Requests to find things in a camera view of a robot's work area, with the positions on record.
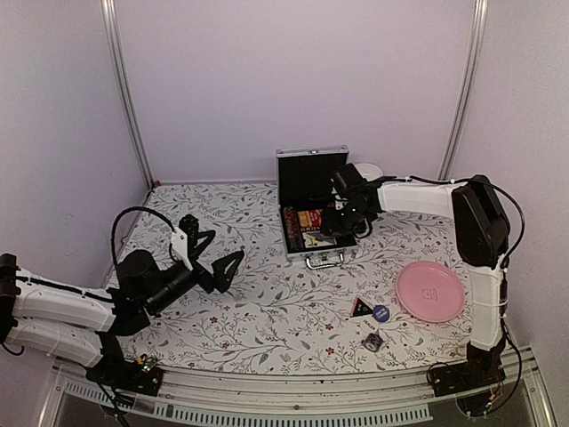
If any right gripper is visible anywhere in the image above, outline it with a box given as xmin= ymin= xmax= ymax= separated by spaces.
xmin=322 ymin=201 xmax=371 ymax=236

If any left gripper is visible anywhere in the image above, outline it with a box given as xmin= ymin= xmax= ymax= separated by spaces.
xmin=146 ymin=250 xmax=244 ymax=315

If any aluminium poker case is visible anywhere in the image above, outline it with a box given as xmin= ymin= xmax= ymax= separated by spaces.
xmin=276 ymin=145 xmax=357 ymax=270

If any purple chip stack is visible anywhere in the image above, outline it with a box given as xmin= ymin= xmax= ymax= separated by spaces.
xmin=362 ymin=333 xmax=384 ymax=353

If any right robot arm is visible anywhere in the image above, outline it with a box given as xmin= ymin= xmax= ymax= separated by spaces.
xmin=323 ymin=164 xmax=517 ymax=388

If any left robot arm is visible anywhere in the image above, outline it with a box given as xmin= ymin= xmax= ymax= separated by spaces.
xmin=1 ymin=207 xmax=244 ymax=386

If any playing card deck red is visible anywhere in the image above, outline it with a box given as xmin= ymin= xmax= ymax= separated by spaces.
xmin=297 ymin=209 xmax=322 ymax=229

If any blue booklet card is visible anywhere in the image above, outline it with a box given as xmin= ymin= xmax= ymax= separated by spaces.
xmin=302 ymin=231 xmax=336 ymax=249

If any orange chip row left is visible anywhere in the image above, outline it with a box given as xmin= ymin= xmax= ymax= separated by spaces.
xmin=284 ymin=206 xmax=303 ymax=251

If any white bowl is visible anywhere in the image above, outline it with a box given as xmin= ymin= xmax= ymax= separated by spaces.
xmin=355 ymin=163 xmax=384 ymax=181

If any triangular all-in button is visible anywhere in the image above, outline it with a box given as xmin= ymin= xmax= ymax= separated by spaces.
xmin=351 ymin=297 xmax=373 ymax=318

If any floral table mat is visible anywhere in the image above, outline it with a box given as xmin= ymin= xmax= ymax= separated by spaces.
xmin=119 ymin=183 xmax=473 ymax=375

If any blue small blind button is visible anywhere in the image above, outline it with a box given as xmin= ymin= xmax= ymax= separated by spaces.
xmin=373 ymin=305 xmax=390 ymax=323

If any white dealer button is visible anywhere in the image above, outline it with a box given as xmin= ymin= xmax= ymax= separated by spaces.
xmin=359 ymin=317 xmax=379 ymax=334

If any pink plate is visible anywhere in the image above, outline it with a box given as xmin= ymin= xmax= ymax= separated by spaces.
xmin=395 ymin=262 xmax=465 ymax=324

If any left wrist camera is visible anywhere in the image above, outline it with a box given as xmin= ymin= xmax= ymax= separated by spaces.
xmin=171 ymin=227 xmax=193 ymax=271

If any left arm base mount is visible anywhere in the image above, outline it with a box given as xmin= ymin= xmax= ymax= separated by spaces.
xmin=86 ymin=354 xmax=164 ymax=397

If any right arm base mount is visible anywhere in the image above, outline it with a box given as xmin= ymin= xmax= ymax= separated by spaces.
xmin=426 ymin=357 xmax=506 ymax=397

